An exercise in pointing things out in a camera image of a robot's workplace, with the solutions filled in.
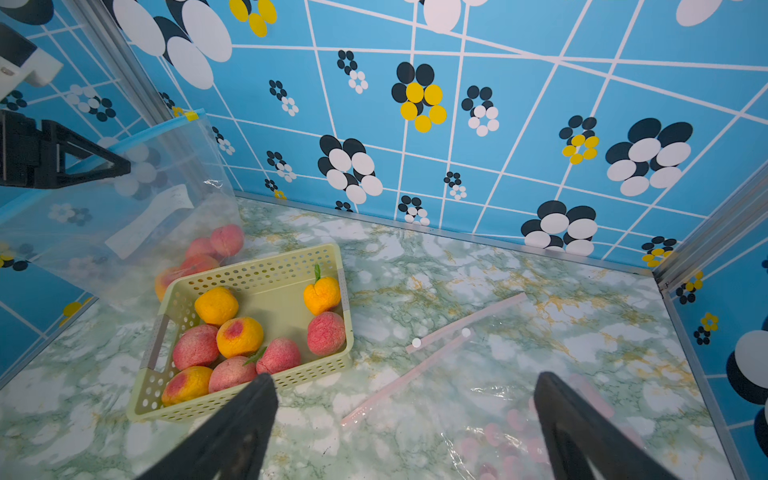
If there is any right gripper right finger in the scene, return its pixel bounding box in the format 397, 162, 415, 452
533, 372, 675, 480

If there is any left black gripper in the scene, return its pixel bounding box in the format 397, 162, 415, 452
1, 110, 131, 188

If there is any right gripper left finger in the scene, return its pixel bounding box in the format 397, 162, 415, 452
141, 374, 278, 479

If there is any clear zip-top bag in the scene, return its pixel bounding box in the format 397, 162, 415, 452
1, 110, 242, 302

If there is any pale green plastic basket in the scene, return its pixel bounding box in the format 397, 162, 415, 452
127, 243, 354, 422

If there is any pink red peach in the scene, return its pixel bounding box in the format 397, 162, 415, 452
210, 224, 245, 258

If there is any pink peach front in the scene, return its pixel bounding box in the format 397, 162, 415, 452
208, 356, 258, 393

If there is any pink peach centre back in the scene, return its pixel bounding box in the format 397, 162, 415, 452
256, 338, 301, 375

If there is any large pink peach left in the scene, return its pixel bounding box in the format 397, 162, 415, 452
172, 324, 220, 370

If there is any yellow red blush peach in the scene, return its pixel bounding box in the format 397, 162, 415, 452
216, 317, 264, 359

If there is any plain yellow peach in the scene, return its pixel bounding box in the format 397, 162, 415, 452
194, 287, 239, 327

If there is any pink peach right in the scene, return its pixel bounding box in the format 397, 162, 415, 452
307, 312, 346, 356

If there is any orange red cracked peach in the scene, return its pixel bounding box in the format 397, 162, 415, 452
154, 268, 181, 302

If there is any yellow peach with leaf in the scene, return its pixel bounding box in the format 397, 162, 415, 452
303, 264, 342, 316

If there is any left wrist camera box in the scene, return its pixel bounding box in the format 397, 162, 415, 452
0, 23, 63, 97

